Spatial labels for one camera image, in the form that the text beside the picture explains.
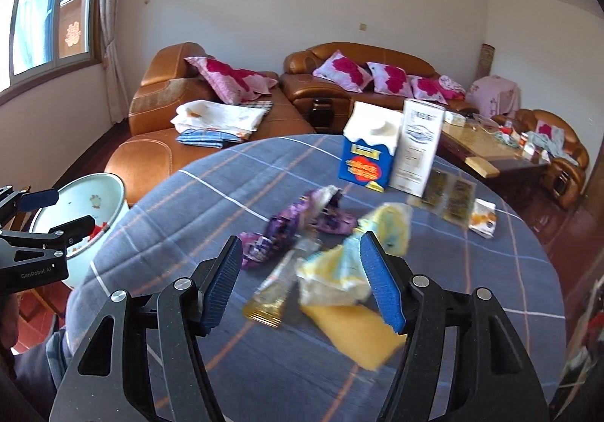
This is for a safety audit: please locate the red foam net sleeve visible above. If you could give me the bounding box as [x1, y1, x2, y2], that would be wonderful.
[89, 221, 109, 241]

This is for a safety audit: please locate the folded blue striped cloth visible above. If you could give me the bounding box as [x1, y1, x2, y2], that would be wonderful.
[176, 128, 243, 149]

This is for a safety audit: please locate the brown leather three-seat sofa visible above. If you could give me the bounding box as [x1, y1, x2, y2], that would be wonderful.
[279, 41, 480, 134]

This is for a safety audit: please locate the small white snack box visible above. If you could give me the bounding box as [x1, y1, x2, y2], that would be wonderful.
[469, 198, 498, 239]

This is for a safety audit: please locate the gold clear wrapper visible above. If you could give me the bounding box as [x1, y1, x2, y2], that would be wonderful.
[242, 236, 322, 329]

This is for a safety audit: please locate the window with white frame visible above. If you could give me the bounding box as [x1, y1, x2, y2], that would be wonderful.
[1, 0, 97, 97]

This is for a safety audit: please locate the pink floral pillow middle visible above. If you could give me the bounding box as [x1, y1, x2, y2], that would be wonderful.
[368, 62, 413, 97]

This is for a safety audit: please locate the white tissue box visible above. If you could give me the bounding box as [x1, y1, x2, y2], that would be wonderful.
[443, 111, 466, 127]

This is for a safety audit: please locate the blue plaid tablecloth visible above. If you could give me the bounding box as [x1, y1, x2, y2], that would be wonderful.
[66, 134, 566, 421]

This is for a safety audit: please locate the yellow sponge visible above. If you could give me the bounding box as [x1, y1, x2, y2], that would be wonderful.
[301, 305, 407, 371]

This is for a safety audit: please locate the purple snack wrapper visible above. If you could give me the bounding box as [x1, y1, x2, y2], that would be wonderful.
[239, 185, 357, 269]

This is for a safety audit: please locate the pink floral pillow left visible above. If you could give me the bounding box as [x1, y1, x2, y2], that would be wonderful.
[312, 51, 373, 93]

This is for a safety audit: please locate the folded white cloth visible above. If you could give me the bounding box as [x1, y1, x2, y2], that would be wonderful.
[171, 100, 273, 139]

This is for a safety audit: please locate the blue Look milk carton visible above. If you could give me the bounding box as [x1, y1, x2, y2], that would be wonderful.
[338, 101, 402, 193]

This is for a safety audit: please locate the pink floral pillow on chaise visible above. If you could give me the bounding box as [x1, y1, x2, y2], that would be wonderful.
[185, 56, 279, 105]

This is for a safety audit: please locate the brown leather chaise sofa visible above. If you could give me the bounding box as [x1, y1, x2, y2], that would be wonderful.
[105, 42, 313, 204]

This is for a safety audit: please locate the pale yellow plastic bag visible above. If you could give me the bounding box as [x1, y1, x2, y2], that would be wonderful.
[297, 202, 413, 306]

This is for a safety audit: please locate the beige curtain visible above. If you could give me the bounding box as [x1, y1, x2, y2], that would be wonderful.
[99, 0, 130, 124]

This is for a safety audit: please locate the white tall milk carton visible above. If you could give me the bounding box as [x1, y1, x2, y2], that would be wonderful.
[389, 100, 445, 197]

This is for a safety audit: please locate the brown leather armchair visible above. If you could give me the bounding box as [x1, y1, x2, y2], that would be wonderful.
[492, 109, 590, 209]

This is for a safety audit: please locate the light blue trash bucket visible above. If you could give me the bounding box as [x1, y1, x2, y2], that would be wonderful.
[28, 171, 130, 290]

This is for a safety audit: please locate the pink floral pillow right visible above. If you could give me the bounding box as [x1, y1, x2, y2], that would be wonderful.
[410, 75, 447, 106]

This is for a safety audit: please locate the pink cloth covered object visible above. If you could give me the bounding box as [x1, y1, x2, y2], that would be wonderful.
[466, 75, 520, 118]

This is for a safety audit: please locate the green clear sachet strip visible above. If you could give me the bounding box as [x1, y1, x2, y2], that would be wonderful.
[407, 168, 476, 227]

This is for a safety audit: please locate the wooden coffee table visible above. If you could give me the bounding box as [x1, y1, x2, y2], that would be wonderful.
[437, 120, 548, 207]

